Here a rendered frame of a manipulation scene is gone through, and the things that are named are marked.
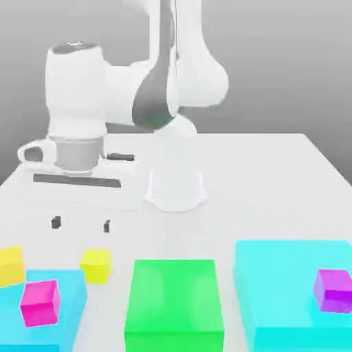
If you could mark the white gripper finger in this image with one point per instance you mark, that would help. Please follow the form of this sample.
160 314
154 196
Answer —
56 222
106 226

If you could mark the small magenta cube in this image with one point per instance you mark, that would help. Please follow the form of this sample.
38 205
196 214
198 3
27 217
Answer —
40 304

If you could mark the small lemon yellow cube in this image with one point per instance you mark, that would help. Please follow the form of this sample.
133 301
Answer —
96 266

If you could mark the large cyan box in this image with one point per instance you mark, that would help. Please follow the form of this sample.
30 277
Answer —
275 286

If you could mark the large green box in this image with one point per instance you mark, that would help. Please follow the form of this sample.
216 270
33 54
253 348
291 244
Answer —
173 299

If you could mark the small golden yellow cube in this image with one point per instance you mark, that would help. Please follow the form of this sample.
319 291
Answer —
11 265

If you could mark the small purple cube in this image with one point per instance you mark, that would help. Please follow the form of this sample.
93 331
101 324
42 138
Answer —
334 291

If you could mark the large light blue box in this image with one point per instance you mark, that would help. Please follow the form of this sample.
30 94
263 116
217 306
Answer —
71 294

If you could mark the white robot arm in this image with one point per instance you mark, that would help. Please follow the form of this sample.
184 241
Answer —
74 90

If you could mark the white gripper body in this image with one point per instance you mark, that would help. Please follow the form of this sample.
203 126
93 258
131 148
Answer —
77 181

